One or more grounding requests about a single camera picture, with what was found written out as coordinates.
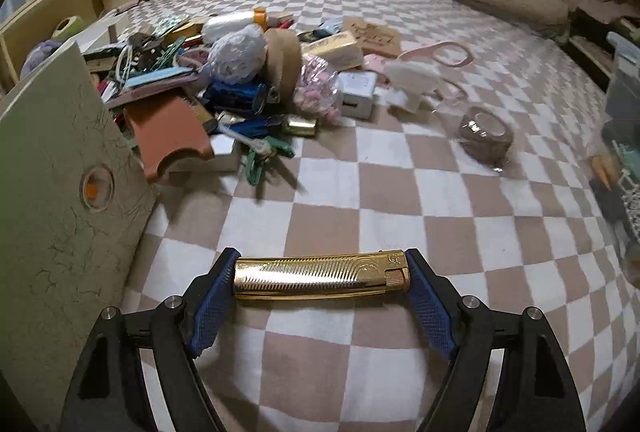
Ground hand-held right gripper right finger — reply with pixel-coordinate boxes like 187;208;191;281
404;248;587;432

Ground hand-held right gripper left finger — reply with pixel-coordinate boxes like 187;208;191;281
59;248;243;432

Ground green clip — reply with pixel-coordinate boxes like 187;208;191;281
243;135;296;185

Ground white cord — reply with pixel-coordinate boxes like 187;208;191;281
221;124;262;153

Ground white storage box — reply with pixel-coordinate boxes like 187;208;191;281
0;39;159;432

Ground checkered bed sheet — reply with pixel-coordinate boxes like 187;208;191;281
114;0;640;432

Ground terracotta leather pouch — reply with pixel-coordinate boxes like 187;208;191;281
123;92;215;183

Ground brown tape roll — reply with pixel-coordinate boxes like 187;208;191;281
457;106;516;171

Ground small gold lighter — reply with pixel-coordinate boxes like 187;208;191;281
279;114;319;138

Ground white charger cube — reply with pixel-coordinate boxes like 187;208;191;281
337;70;384;119

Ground bag of pink beads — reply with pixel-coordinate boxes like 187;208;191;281
294;54;341;123

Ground white crumpled plastic bag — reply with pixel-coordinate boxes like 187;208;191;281
207;24;269;85

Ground beige ribbon roll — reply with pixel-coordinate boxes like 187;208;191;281
263;27;304;106

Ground pink scissors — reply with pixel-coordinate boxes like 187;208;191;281
397;40;476;101

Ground clear storage bin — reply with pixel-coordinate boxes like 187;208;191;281
589;30;640;289

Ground cream cardboard box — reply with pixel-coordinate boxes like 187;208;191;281
302;34;364;68

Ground brown cardboard card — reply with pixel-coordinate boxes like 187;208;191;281
342;16;402;58

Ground white roll with orange cap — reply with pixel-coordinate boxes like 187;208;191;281
202;8;271;38

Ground white shallow box lid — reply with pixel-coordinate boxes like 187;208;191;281
74;10;132;58

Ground purple plush toy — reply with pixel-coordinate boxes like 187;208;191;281
20;40;62;78

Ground green round plush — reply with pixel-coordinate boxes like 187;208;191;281
52;15;89;44

